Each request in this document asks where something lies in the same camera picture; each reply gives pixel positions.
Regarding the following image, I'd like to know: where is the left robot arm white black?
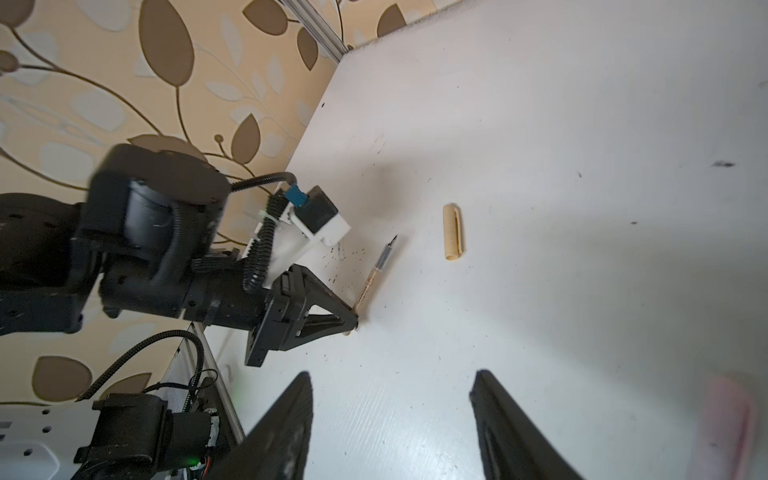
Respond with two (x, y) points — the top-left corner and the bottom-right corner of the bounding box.
(1, 144), (358, 479)

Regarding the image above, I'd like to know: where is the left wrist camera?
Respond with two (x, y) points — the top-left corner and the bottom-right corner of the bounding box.
(242, 182), (352, 286)

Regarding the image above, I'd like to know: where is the tan pen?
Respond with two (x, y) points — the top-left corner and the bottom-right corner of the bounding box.
(353, 235), (398, 315)

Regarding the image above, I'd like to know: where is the pink pen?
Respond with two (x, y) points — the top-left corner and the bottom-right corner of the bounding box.
(686, 375), (758, 480)

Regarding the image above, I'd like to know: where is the tan pen cap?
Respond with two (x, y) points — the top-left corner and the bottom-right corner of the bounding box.
(443, 203), (464, 261)

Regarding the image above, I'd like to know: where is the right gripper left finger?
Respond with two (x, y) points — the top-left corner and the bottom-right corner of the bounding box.
(207, 371), (313, 480)

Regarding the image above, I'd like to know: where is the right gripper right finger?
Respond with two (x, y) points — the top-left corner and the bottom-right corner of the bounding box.
(469, 370), (581, 480)

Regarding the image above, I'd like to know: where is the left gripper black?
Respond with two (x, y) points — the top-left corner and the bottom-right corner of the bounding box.
(245, 265), (358, 367)

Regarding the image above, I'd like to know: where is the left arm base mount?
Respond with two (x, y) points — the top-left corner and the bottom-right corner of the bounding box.
(73, 393), (238, 479)

